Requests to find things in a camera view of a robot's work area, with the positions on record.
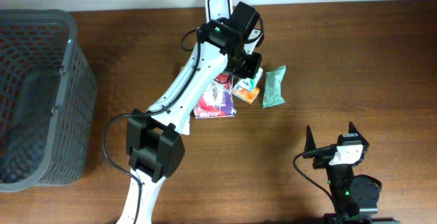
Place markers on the teal small tissue pack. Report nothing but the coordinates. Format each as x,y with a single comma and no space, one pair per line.
250,84

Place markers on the white bamboo print tube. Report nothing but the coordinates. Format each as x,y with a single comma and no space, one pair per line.
186,126

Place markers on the mint green wipes pack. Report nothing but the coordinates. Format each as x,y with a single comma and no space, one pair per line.
272,92

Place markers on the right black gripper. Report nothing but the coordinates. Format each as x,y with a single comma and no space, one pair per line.
321,161

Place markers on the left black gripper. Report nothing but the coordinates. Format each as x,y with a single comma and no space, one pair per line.
251,67

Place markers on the orange small tissue pack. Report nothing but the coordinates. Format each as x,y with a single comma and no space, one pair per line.
245,95

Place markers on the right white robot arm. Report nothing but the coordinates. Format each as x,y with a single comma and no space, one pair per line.
354,197

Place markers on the grey plastic mesh basket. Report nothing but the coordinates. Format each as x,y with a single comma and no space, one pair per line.
48,95

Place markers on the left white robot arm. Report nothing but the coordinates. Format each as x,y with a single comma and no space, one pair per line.
154,137

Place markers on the white barcode scanner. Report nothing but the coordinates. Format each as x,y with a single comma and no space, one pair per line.
216,9

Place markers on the red purple tissue pack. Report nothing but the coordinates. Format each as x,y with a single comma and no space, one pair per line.
217,99

